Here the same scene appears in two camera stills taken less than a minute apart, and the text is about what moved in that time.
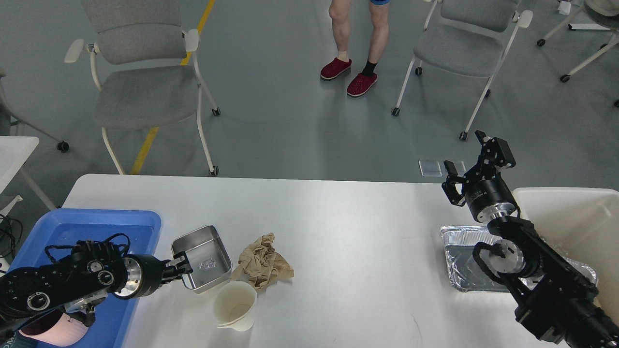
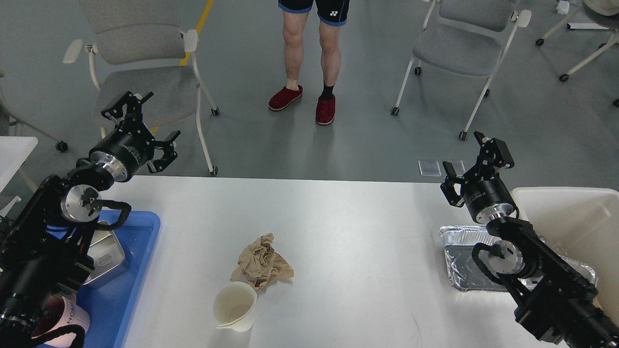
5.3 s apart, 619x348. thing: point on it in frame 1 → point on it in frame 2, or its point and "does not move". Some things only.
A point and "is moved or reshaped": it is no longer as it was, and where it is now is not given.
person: [340, 11] → [332, 15]
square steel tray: [208, 256] is moved or reshaped
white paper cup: [234, 305] does not move
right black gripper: [487, 196] does not move
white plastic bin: [582, 223] does not move
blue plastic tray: [65, 227] does not move
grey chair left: [144, 64] does not move
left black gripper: [144, 276] → [126, 150]
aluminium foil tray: [466, 274] does not move
